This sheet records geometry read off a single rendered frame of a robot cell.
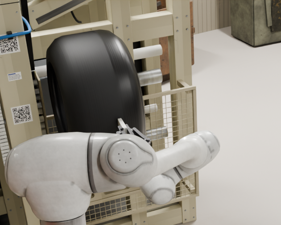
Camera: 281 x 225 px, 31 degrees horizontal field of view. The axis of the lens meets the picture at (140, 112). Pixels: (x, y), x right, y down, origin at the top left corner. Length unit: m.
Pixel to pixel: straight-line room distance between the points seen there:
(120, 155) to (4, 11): 1.04
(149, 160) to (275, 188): 2.67
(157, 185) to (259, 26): 4.89
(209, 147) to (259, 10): 4.75
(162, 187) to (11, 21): 0.83
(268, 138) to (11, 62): 2.76
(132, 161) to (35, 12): 1.44
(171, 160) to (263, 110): 3.42
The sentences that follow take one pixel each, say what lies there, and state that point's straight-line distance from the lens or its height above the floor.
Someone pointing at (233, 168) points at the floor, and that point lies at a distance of 3.90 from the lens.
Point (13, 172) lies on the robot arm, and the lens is 1.12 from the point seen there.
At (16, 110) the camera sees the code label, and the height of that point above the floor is 1.24.
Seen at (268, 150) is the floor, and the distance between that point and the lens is 4.14.
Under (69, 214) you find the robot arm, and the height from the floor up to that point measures 1.41.
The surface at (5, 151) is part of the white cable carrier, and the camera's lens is 2.14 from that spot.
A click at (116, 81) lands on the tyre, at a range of 1.94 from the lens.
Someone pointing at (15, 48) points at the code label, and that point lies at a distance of 1.98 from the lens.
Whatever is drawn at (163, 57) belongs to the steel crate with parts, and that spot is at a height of 0.31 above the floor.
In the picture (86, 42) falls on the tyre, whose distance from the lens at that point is 2.04.
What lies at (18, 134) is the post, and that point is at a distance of 2.11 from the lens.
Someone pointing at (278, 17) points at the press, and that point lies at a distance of 6.45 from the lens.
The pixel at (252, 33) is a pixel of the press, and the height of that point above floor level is 0.19.
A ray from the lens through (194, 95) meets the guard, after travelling 2.75.
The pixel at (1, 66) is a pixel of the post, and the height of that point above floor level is 1.43.
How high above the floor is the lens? 2.06
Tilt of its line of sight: 25 degrees down
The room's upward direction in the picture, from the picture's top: 5 degrees counter-clockwise
